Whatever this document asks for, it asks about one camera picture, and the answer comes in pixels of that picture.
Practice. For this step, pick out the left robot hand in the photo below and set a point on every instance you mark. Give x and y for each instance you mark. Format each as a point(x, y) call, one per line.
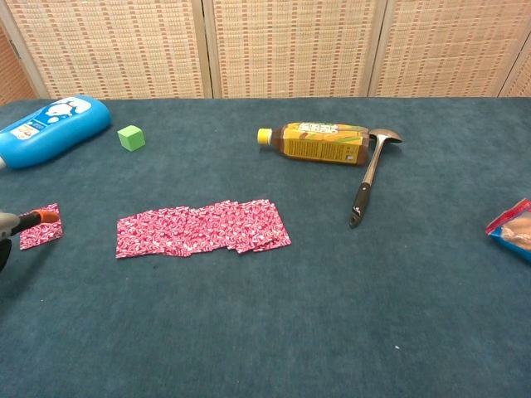
point(8, 226)

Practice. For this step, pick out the blue plastic detergent bottle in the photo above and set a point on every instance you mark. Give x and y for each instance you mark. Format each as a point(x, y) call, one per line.
point(54, 132)

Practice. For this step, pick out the green foam cube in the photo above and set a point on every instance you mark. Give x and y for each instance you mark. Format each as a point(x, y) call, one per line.
point(131, 138)

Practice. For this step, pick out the woven bamboo screen panel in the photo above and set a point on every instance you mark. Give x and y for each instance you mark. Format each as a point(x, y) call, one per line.
point(520, 79)
point(448, 45)
point(294, 45)
point(112, 45)
point(12, 70)

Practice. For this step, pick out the teal fabric table cover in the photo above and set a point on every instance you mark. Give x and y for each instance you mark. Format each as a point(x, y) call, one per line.
point(265, 311)

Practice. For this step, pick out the yellow-capped tea bottle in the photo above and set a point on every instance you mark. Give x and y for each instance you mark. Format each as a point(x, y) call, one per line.
point(319, 143)

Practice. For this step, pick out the red blue snack bag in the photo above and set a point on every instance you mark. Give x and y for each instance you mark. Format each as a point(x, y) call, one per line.
point(516, 232)

